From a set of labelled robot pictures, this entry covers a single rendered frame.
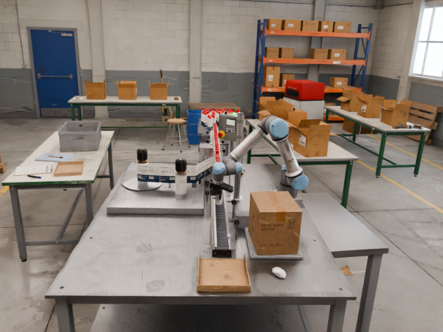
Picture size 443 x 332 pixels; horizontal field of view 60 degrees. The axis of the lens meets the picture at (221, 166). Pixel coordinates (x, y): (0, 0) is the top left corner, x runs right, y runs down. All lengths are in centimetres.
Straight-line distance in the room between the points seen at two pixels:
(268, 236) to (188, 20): 849
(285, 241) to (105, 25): 867
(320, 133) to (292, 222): 234
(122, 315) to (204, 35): 833
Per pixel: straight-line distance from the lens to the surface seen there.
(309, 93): 825
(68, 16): 1040
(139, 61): 1023
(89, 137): 441
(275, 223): 217
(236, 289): 198
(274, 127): 246
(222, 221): 253
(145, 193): 297
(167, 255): 227
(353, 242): 259
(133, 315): 285
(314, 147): 444
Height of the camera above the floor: 201
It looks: 18 degrees down
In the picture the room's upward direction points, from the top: 2 degrees clockwise
